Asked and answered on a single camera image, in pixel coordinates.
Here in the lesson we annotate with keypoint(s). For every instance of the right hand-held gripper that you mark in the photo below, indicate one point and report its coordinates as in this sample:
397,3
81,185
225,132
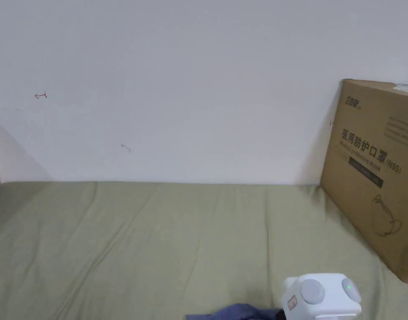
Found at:
319,300

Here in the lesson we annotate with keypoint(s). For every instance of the dark blue shirt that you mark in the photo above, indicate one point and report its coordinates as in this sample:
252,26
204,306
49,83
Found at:
244,313

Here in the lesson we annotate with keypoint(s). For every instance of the brown cardboard carton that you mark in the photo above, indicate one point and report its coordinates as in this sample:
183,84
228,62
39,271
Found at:
374,160

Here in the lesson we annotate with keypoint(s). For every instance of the bed with pale green sheet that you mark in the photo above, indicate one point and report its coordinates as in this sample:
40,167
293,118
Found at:
140,240

